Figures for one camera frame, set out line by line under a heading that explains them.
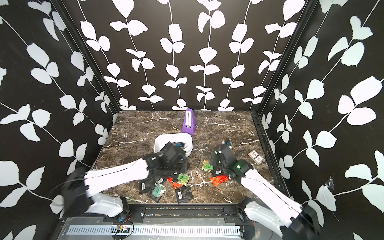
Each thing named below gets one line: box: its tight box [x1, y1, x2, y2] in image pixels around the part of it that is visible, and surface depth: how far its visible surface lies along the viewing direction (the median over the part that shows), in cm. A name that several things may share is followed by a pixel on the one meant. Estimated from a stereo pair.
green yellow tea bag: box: [202, 160, 214, 173], surface depth 92 cm
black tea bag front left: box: [139, 177, 156, 194], surface depth 84 cm
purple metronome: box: [182, 108, 198, 135], surface depth 103 cm
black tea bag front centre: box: [175, 185, 194, 204], surface depth 82 cm
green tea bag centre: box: [176, 173, 190, 187], surface depth 87 cm
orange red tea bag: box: [210, 174, 230, 187], surface depth 87 cm
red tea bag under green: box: [166, 177, 183, 190], surface depth 85 cm
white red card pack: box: [247, 149, 265, 166], surface depth 97 cm
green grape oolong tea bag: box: [151, 182, 167, 198], surface depth 83 cm
